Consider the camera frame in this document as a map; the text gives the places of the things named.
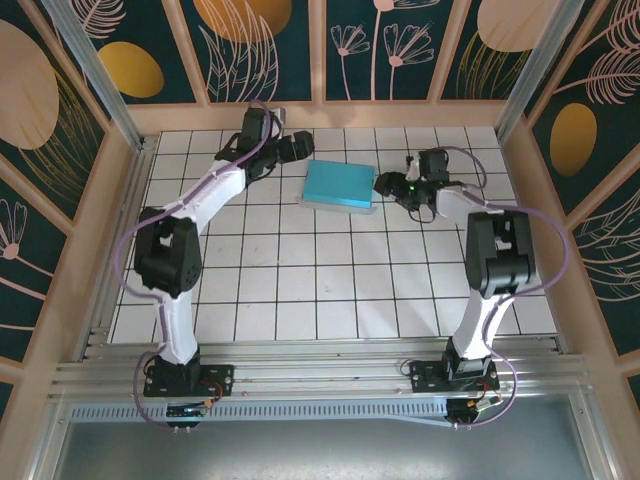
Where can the teal and white paper box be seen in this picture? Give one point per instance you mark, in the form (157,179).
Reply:
(340,182)

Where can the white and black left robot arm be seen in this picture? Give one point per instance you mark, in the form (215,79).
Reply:
(175,325)

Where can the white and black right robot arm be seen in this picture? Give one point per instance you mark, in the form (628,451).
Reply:
(475,325)

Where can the pink circle gold lines panel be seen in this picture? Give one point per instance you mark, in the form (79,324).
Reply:
(500,25)

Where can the framed picture at left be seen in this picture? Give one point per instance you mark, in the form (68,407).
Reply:
(25,90)

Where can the grey metal sheet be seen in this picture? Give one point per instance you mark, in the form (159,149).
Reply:
(320,455)

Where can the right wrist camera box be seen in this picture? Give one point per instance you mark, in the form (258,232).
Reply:
(413,170)

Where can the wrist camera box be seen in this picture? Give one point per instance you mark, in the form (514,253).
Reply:
(280,114)
(413,170)

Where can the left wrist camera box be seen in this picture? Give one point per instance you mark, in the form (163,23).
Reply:
(280,114)

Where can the pink flowers wall panel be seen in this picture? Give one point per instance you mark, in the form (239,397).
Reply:
(380,75)

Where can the orange circle leaf wall panel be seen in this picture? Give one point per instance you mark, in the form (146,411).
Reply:
(240,20)

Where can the aluminium side frame rail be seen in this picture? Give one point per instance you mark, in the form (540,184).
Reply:
(125,200)

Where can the aluminium right frame post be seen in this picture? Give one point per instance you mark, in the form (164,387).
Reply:
(536,75)

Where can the aluminium frame post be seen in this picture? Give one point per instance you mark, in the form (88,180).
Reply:
(100,85)
(536,75)

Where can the yellow oval fern wall panel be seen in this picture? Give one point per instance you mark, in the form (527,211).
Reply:
(575,140)

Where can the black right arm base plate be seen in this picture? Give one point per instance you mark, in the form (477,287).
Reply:
(425,375)

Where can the aluminium left frame post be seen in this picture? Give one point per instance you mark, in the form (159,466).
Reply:
(100,85)

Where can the aluminium base frame rails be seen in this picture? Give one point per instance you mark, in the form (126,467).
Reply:
(320,372)

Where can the pink leaf outline wall panel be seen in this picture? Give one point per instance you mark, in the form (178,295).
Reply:
(615,260)

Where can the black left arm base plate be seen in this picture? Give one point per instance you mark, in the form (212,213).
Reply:
(220,380)

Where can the single flower stems wall panel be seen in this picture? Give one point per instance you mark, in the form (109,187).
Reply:
(25,280)

